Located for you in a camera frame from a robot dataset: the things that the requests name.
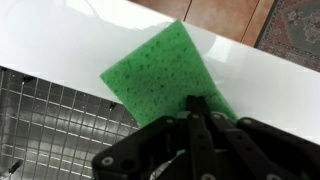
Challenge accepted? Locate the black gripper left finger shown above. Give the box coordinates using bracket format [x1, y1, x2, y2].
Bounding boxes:
[92, 96, 220, 180]

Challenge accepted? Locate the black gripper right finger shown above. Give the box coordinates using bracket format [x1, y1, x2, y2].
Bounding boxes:
[209, 112, 320, 180]

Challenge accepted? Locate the green sponge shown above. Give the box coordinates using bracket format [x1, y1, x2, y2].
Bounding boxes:
[100, 21, 237, 127]

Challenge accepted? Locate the patterned floor rug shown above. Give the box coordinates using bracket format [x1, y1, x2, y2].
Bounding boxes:
[254, 0, 320, 72]

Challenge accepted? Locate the wire sink grid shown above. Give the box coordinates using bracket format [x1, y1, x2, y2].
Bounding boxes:
[0, 66, 141, 180]

